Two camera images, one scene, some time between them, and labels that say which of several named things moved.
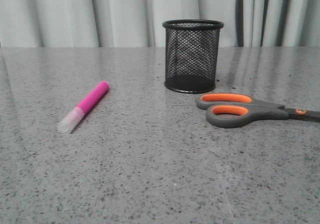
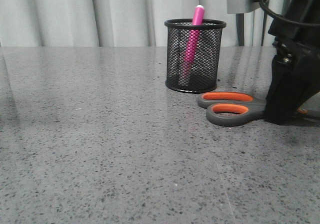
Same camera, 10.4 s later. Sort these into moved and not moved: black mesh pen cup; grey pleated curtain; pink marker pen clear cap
Moved: pink marker pen clear cap
Not moved: black mesh pen cup; grey pleated curtain
